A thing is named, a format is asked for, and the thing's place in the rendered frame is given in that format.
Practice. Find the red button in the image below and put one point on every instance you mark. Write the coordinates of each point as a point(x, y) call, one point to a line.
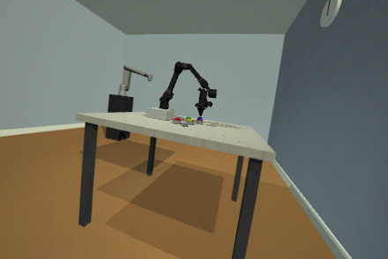
point(177, 121)

